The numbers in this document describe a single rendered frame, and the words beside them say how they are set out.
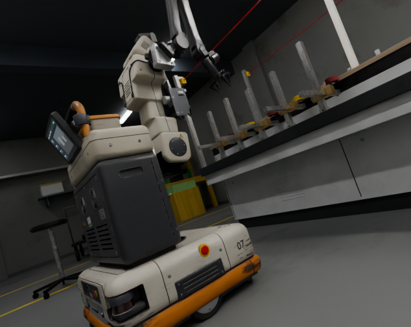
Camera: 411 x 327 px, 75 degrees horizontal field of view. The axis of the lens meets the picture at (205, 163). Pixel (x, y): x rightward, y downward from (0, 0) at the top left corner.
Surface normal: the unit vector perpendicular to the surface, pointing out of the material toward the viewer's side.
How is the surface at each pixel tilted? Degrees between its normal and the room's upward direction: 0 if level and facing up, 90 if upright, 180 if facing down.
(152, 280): 90
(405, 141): 90
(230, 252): 90
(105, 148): 90
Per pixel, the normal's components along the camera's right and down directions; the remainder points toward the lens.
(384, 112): -0.77, 0.18
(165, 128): 0.56, -0.27
